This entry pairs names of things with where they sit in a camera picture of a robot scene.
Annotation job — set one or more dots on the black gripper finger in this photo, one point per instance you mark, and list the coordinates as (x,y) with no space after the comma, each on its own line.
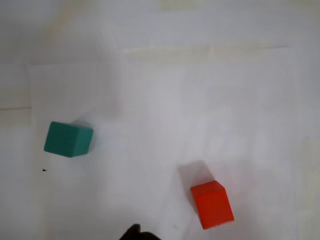
(132,233)
(148,237)

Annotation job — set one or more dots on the small white paper sheet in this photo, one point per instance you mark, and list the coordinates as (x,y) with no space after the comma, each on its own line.
(162,112)

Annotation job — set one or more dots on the beige masking tape strip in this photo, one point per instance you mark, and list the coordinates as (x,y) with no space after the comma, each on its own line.
(200,51)

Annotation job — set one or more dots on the teal blue wooden cube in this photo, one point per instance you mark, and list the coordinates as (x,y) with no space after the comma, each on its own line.
(67,140)

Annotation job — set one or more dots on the red wooden cube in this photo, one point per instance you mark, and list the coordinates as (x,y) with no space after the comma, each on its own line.
(212,205)

